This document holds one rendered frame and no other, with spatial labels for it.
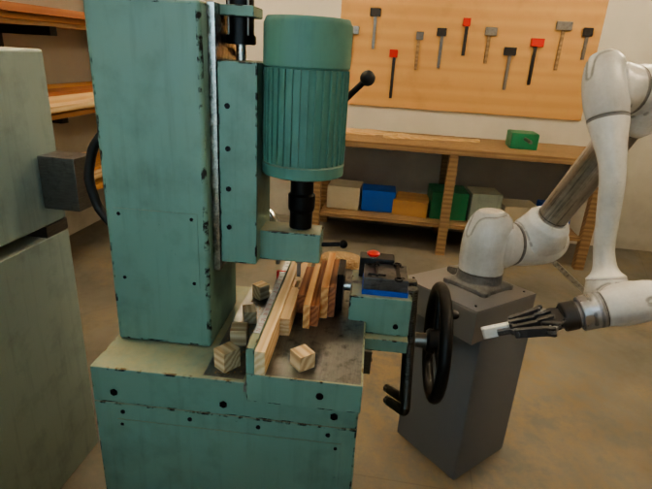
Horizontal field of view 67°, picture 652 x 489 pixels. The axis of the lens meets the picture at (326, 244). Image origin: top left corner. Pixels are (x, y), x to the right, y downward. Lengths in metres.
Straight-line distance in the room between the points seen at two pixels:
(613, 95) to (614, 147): 0.13
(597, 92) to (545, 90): 3.03
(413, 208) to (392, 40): 1.37
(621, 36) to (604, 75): 3.17
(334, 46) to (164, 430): 0.88
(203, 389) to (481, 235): 1.04
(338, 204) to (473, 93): 1.43
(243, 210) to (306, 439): 0.51
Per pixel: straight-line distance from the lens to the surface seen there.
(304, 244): 1.10
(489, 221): 1.73
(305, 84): 0.98
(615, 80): 1.48
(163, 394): 1.15
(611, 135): 1.45
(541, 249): 1.84
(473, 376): 1.79
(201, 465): 1.25
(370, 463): 2.06
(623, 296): 1.39
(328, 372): 0.93
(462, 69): 4.37
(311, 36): 0.97
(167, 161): 1.05
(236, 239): 1.09
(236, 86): 1.02
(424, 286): 1.74
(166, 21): 1.02
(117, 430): 1.26
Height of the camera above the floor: 1.44
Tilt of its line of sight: 21 degrees down
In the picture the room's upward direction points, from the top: 3 degrees clockwise
